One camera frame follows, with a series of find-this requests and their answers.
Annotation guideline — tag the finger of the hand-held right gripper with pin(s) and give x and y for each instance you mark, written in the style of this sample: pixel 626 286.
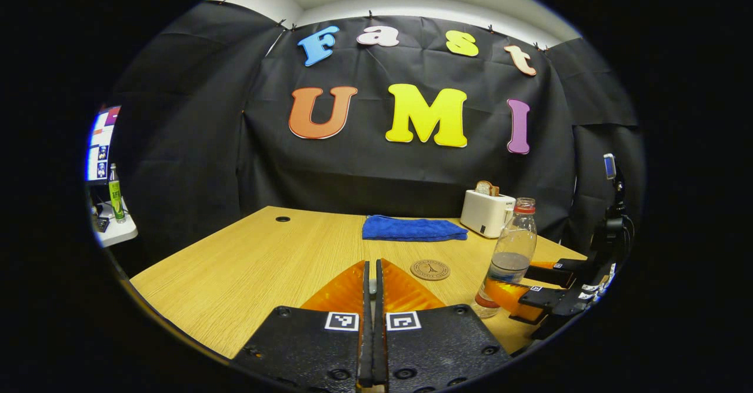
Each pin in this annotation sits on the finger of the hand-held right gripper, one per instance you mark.
pixel 553 302
pixel 565 268

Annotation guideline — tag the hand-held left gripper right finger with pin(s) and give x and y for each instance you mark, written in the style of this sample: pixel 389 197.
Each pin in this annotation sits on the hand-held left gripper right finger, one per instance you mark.
pixel 381 346

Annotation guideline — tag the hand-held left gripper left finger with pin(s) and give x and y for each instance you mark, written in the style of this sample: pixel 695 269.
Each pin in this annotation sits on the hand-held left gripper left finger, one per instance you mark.
pixel 365 346

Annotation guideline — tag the clear plastic water bottle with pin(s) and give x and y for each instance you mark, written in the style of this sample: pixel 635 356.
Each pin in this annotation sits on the clear plastic water bottle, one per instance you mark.
pixel 512 246

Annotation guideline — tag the round brown coaster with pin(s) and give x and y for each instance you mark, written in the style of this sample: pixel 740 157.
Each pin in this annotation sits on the round brown coaster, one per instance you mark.
pixel 430 269

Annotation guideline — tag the green drink bottle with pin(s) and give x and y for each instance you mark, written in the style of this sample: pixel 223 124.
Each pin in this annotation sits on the green drink bottle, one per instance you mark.
pixel 116 196

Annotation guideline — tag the white toaster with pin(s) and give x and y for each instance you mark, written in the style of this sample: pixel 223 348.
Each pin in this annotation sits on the white toaster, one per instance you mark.
pixel 485 213

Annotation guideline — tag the pale bread slice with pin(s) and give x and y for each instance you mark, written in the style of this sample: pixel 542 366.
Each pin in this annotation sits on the pale bread slice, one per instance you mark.
pixel 483 188

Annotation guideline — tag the blue folded towel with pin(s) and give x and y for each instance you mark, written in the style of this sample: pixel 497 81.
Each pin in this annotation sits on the blue folded towel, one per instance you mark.
pixel 412 229

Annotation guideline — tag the black backdrop cloth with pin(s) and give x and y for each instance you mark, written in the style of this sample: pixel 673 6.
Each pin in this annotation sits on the black backdrop cloth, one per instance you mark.
pixel 376 175

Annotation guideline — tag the white side table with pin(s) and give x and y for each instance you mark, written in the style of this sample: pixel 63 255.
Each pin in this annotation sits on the white side table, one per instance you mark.
pixel 120 233

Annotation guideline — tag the black keyboard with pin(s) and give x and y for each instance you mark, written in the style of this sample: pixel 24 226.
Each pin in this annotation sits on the black keyboard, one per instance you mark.
pixel 102 225

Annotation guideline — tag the computer monitor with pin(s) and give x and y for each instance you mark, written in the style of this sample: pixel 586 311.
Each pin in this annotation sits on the computer monitor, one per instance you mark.
pixel 101 146

